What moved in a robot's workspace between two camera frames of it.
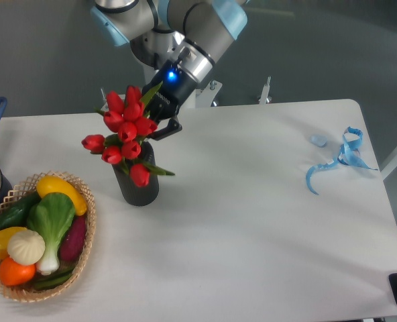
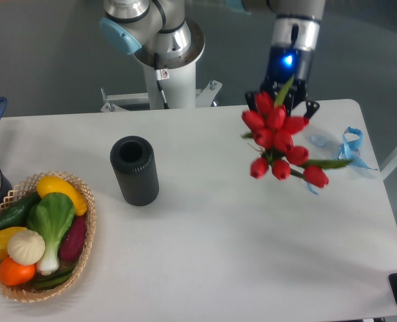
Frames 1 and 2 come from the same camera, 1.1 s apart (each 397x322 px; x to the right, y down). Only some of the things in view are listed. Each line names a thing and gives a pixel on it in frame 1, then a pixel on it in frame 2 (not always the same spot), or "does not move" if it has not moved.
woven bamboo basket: [17, 192] does not move
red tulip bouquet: [125, 125] -> [271, 127]
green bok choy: [51, 217] does not move
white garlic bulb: [26, 247] does not move
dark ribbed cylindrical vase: [135, 195] does not move
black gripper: [176, 86] -> [284, 62]
